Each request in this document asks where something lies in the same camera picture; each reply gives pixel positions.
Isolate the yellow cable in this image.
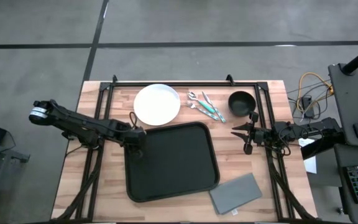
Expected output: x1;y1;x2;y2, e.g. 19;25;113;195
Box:
296;72;334;113

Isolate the spoon with teal handle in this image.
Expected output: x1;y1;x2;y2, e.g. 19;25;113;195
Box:
187;91;216;114

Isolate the black round bowl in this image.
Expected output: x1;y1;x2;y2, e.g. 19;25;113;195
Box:
227;90;257;118

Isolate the grey desk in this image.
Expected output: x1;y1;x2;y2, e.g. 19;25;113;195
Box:
334;143;358;224

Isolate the black diagonal support bar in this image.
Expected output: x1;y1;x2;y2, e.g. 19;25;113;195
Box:
301;133;346;160

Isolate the fork with patterned handle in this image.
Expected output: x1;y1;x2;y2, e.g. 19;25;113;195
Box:
185;101;219;121

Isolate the grey side table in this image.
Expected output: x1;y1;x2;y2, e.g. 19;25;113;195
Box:
328;63;358;149

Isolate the black power adapter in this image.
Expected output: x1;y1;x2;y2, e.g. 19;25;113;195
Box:
301;95;316;119

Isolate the black plastic serving tray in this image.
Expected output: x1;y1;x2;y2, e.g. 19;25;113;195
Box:
123;121;221;203

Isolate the white paper sheet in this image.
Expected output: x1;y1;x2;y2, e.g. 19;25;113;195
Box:
298;138;318;174

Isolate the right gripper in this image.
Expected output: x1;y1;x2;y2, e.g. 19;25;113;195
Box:
231;111;275;156

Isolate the black metal table frame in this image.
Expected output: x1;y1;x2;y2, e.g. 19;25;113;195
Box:
53;74;318;222

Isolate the knife with patterned handle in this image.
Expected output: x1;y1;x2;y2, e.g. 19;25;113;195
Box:
201;90;227;123

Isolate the white round plate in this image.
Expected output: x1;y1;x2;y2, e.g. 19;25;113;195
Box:
133;83;181;127

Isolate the grey cloth napkin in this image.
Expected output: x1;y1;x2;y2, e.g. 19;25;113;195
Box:
209;172;264;216

